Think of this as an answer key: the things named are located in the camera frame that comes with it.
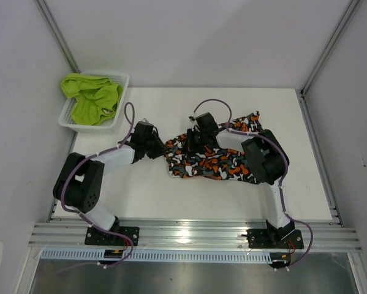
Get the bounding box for white plastic basket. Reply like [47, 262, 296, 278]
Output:
[58, 70, 130, 133]

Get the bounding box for aluminium frame post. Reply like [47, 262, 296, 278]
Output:
[34, 0, 80, 73]
[300, 0, 363, 98]

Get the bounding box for orange camouflage shorts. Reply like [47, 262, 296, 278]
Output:
[163, 110, 265, 184]

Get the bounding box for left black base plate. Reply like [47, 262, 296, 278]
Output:
[85, 227, 140, 246]

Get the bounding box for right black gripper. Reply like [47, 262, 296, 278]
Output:
[181, 128, 207, 155]

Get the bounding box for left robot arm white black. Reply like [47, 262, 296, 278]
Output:
[53, 121, 165, 245]

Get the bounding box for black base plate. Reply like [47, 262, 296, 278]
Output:
[85, 227, 140, 246]
[241, 228, 304, 249]

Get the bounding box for green shorts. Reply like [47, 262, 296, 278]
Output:
[61, 73, 124, 126]

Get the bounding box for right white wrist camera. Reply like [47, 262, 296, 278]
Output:
[188, 115, 197, 123]

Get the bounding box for left aluminium frame post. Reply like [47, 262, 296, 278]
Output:
[34, 0, 80, 73]

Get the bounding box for slotted cable duct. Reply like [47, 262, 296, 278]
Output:
[41, 247, 272, 264]

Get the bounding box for right aluminium frame post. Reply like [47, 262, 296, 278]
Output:
[300, 0, 363, 98]

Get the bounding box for aluminium mounting rail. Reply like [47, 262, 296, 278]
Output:
[28, 218, 362, 252]

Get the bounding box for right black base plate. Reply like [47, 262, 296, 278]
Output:
[241, 228, 304, 249]

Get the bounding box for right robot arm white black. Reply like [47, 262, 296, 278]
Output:
[187, 112, 295, 247]

